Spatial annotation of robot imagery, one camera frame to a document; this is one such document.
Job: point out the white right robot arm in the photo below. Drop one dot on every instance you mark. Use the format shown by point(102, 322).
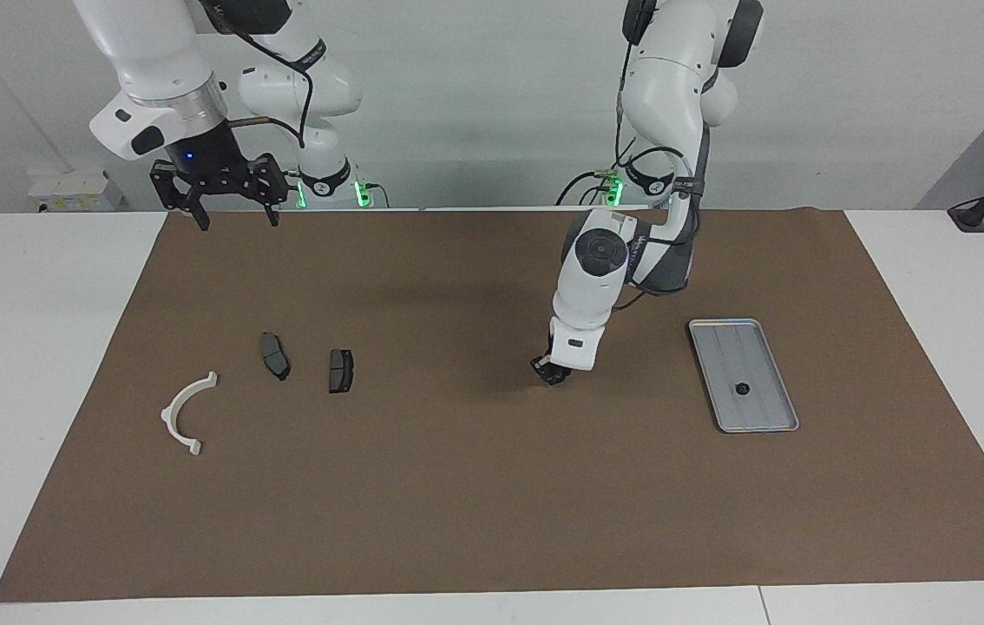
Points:
point(154, 52)

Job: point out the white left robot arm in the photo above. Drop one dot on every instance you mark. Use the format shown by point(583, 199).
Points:
point(674, 78)

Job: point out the dark rectangular brake pad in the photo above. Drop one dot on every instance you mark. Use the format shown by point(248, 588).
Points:
point(340, 371)

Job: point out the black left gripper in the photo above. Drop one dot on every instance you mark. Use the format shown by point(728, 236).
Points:
point(554, 365)

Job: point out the silver metal tray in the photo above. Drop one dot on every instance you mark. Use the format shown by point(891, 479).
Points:
point(739, 356)

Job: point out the white box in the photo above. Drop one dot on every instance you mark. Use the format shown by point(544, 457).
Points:
point(71, 189)

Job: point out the brown table mat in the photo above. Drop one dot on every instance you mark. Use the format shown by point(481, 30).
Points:
point(492, 486)

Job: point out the white curved plastic bracket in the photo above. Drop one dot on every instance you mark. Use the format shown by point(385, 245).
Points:
point(167, 415)

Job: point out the dark curved brake pad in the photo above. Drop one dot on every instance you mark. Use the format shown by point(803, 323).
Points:
point(273, 356)

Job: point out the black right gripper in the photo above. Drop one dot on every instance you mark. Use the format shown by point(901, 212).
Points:
point(219, 174)

